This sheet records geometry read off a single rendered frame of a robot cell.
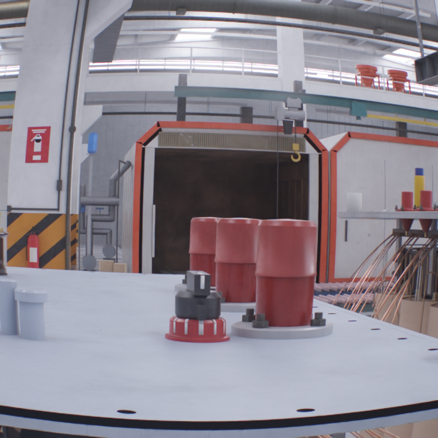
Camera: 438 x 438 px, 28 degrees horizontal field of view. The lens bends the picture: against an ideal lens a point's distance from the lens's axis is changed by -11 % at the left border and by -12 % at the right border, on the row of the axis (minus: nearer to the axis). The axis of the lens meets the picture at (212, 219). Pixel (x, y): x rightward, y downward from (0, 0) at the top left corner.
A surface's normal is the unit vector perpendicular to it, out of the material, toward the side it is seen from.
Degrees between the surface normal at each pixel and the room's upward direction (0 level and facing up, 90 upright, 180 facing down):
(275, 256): 89
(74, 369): 0
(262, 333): 90
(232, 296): 90
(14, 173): 90
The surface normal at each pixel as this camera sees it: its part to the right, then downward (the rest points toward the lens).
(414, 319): -0.77, -0.02
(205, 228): -0.21, -0.02
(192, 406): 0.02, -1.00
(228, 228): -0.48, -0.03
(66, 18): 0.14, 0.00
